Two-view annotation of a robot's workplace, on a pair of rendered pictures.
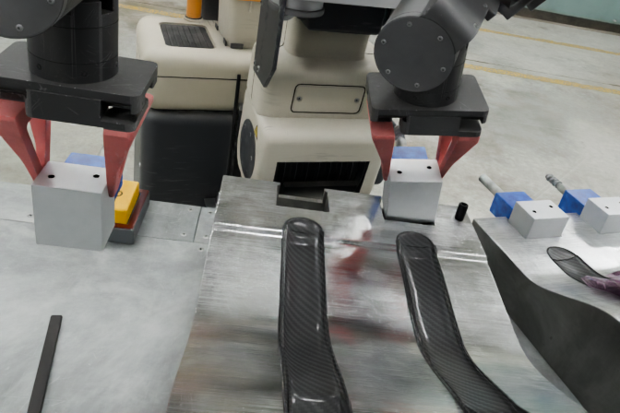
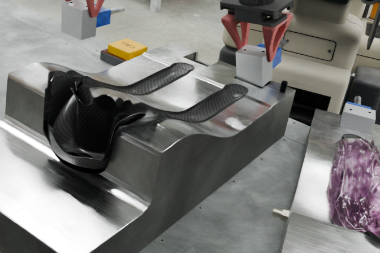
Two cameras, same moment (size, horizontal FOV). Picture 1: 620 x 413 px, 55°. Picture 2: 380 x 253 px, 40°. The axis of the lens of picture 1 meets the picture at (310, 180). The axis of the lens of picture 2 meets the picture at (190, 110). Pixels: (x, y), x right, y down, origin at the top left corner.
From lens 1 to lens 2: 56 cm
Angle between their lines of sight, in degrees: 33
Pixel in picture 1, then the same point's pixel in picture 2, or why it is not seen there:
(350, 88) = (324, 40)
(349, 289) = (176, 89)
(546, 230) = (356, 124)
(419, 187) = (250, 59)
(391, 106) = (229, 2)
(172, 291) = not seen: hidden behind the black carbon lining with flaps
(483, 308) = (238, 118)
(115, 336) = not seen: hidden behind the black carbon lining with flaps
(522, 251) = (325, 127)
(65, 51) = not seen: outside the picture
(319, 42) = (309, 6)
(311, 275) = (167, 81)
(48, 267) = (85, 67)
